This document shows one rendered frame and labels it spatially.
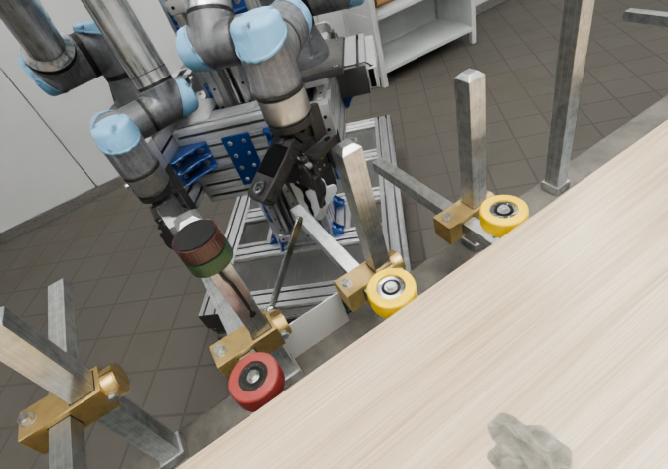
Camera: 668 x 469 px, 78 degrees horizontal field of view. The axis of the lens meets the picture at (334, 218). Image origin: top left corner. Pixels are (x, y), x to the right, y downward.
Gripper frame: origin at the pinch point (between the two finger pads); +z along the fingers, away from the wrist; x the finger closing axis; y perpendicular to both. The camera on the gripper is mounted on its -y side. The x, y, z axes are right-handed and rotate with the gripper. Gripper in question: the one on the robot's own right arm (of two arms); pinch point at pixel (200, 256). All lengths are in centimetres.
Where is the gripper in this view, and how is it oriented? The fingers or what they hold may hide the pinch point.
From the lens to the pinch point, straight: 101.7
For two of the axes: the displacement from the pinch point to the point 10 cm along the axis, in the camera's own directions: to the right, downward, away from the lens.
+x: -8.3, 5.1, -2.4
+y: -5.0, -4.8, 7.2
